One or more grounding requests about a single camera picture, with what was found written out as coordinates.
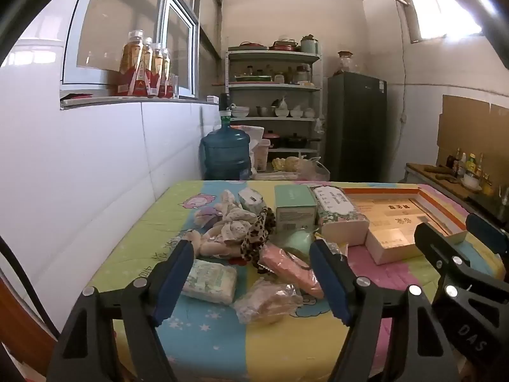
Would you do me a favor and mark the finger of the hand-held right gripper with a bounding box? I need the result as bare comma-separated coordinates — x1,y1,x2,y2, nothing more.
466,214,509,257
414,222,474,287

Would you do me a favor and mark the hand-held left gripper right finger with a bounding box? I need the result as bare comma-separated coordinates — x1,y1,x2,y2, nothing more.
309,239,458,382

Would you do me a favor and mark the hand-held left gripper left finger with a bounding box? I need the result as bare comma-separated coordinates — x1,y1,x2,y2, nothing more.
48,239,195,382

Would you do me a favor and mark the green printed tissue pack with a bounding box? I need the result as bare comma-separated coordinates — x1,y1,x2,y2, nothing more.
181,258,238,305

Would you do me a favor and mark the pink towel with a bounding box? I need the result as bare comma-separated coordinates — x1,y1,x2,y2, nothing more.
258,243,324,299

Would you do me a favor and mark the mint green sponge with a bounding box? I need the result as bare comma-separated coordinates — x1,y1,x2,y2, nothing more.
284,229,319,261

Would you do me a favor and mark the orange rimmed cardboard box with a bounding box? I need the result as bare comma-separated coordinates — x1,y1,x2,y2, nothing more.
343,185,468,266

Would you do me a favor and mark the beige item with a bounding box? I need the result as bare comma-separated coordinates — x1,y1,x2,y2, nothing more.
233,278,305,325

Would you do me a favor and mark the teddy bear with purple bow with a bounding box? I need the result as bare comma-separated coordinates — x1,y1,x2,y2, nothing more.
193,189,241,229

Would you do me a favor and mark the leopard print cloth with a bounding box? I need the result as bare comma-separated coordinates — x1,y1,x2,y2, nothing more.
241,207,277,267

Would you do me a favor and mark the white lace cloth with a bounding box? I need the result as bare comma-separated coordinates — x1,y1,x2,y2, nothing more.
220,207,259,245

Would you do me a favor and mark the small white tissue pack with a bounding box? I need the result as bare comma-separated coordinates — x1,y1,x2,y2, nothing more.
238,188,267,216

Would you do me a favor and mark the floral tissue box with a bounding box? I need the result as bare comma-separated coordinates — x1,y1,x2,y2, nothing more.
308,184,370,247

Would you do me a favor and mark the mint green carton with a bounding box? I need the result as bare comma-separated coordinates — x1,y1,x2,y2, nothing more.
274,184,319,233

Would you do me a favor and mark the plastic bag of food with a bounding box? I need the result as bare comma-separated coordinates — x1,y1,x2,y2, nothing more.
296,155,331,181

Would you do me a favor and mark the flat wrapped package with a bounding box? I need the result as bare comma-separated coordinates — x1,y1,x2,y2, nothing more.
254,171,299,180

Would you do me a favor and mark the blue water jug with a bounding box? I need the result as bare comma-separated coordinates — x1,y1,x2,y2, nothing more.
199,124,252,181

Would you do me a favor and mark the dark refrigerator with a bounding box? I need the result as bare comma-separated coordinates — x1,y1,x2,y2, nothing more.
326,71,388,181

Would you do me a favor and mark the pale plastic container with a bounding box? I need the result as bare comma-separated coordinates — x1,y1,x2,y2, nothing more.
252,139,271,172

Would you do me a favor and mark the black wok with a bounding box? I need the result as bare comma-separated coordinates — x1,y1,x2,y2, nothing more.
280,133,321,149

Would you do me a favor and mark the brown wooden board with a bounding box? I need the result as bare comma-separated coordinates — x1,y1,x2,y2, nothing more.
0,276,56,367

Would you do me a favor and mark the white sack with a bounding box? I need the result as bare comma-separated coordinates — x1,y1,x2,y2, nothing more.
234,125,265,144

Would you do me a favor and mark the black water pump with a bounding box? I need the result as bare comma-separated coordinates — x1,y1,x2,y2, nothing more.
219,93,233,127

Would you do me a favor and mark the glass jar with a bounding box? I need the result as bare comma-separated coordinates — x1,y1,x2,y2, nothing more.
336,50,355,74

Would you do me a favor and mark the white metal shelf rack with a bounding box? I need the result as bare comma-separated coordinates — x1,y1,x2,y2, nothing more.
225,50,324,168

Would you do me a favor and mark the red label bottle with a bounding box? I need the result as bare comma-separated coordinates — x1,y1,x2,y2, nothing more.
140,37,155,97
118,30,144,97
152,43,164,98
161,48,172,98

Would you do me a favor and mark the high window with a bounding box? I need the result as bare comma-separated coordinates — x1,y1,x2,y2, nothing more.
395,0,484,44

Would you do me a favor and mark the teal enamel canister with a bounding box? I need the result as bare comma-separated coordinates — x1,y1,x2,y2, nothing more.
300,34,321,54

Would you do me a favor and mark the red pot stack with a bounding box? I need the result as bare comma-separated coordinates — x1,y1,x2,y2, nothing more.
269,38,299,52

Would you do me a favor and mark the sliding window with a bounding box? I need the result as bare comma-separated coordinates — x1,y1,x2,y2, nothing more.
61,0,199,100

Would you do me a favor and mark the cardboard wall panel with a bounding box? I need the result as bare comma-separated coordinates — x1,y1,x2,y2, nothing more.
436,95,509,192

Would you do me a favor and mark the black cable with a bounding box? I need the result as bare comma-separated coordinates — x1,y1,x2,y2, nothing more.
0,235,60,337

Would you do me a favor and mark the wall cable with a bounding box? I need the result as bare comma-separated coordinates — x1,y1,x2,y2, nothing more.
392,0,408,136

